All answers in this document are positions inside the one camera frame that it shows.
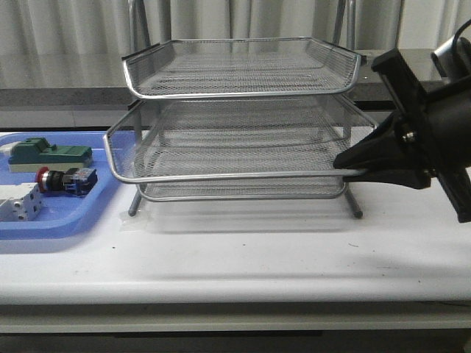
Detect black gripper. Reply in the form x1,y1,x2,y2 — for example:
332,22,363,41
333,49,470,223

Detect red emergency push button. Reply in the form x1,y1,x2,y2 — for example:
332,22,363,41
35,167,98,197

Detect grey stone ledge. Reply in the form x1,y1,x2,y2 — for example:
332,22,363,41
0,49,471,108

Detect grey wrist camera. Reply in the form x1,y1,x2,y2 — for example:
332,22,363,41
431,37,470,83

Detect silver metal rack frame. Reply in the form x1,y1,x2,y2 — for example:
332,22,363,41
127,0,368,219

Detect green and beige switch block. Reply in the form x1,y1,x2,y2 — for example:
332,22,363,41
8,138,93,173

